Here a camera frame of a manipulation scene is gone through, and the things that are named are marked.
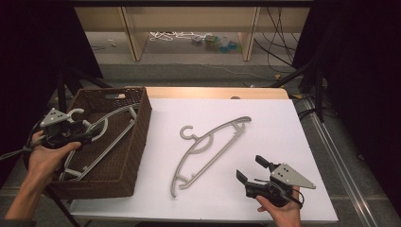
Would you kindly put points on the white board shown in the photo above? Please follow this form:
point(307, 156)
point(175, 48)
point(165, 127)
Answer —
point(268, 135)

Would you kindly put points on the person's left hand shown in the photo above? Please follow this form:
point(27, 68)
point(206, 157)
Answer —
point(45, 160)

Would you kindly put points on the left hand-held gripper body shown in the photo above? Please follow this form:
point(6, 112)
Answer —
point(55, 118)

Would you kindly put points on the colourful plastic toys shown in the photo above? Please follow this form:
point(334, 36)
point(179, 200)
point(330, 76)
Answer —
point(214, 42)

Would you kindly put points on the light wooden table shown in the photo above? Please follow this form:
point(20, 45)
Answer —
point(205, 93)

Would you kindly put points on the grey plastic clothes hanger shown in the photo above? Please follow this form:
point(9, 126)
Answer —
point(76, 110)
point(244, 119)

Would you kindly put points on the black tripod stand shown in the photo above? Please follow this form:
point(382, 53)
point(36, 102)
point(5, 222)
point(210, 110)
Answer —
point(61, 91)
point(319, 94)

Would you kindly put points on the black curtain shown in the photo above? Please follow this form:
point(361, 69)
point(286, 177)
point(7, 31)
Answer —
point(31, 63)
point(362, 78)

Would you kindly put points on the person's right hand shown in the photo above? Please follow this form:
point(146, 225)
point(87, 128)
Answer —
point(285, 216)

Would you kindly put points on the light wooden shelf unit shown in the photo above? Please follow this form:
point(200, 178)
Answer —
point(189, 15)

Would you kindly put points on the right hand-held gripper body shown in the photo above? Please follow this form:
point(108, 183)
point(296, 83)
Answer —
point(287, 178)

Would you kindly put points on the brown woven basket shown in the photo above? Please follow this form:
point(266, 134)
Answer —
point(119, 164)

